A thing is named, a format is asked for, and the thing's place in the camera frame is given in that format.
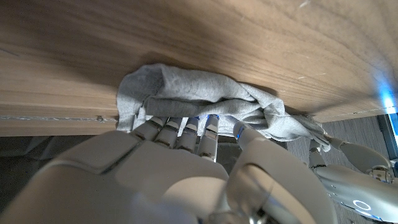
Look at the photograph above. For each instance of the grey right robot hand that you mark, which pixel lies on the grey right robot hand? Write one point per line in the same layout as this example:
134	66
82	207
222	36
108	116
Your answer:
140	174

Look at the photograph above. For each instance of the grey shorts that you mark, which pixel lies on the grey shorts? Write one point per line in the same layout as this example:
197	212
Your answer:
192	90

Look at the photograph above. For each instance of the black backdrop curtain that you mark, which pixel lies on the black backdrop curtain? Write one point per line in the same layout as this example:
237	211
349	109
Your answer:
18	161

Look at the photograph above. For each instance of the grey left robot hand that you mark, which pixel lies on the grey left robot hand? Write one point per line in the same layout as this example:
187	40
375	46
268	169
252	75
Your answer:
357	189

